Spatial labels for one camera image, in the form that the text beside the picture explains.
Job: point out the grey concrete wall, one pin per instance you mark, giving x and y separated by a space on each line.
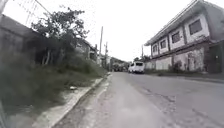
15 40

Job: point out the grassy overgrown bank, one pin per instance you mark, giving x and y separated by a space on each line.
36 83

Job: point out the pale concrete kerb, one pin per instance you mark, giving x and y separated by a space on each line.
63 107

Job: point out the utility pole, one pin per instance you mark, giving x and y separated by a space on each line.
100 43
106 53

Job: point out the leafy tree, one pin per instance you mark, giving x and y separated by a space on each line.
61 31

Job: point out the house behind tree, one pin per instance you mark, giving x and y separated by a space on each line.
87 50

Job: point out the two-storey pale building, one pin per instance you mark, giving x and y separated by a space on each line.
186 40

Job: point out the white van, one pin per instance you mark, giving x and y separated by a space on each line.
136 67

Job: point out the grey asphalt road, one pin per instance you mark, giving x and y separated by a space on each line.
150 100

